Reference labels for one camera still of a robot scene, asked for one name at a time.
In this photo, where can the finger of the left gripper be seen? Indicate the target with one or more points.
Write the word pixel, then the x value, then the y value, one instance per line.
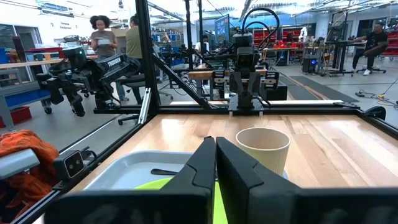
pixel 235 82
pixel 255 82

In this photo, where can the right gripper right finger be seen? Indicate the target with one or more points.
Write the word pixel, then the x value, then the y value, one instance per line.
pixel 264 202

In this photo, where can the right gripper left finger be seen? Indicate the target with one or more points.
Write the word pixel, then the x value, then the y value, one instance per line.
pixel 186 202

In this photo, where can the lime green plate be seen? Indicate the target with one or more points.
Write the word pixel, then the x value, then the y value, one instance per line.
pixel 155 185

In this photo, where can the beige ribbed paper cup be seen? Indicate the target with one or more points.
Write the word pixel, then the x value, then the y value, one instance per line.
pixel 264 152

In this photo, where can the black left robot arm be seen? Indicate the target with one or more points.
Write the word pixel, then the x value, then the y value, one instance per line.
pixel 245 102

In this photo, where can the black Trossen background robot arm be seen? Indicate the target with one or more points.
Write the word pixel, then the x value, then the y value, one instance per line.
pixel 93 74

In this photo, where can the grey plastic tray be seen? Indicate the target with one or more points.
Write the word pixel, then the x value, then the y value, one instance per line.
pixel 124 174

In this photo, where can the wooden background workbench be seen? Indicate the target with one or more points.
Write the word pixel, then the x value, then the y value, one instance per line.
pixel 205 74

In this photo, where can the blue lit monitor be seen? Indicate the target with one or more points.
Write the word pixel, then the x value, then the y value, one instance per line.
pixel 222 28

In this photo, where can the person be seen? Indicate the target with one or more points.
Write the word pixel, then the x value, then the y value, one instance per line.
pixel 374 43
pixel 133 40
pixel 202 45
pixel 104 40

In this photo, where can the black office chair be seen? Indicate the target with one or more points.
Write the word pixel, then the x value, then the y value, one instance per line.
pixel 133 87

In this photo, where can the orange cloth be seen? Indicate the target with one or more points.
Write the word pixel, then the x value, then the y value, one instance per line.
pixel 28 146

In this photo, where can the grey padded bar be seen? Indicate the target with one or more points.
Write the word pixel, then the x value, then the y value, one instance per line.
pixel 15 161

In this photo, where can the red storage bin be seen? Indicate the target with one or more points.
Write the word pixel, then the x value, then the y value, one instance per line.
pixel 17 115

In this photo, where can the blue shelf cart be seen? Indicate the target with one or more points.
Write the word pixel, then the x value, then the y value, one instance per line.
pixel 21 96

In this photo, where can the black aluminium table frame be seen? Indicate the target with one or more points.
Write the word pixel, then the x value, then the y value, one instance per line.
pixel 146 62

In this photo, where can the black table-level camera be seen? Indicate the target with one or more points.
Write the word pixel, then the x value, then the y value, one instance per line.
pixel 70 166

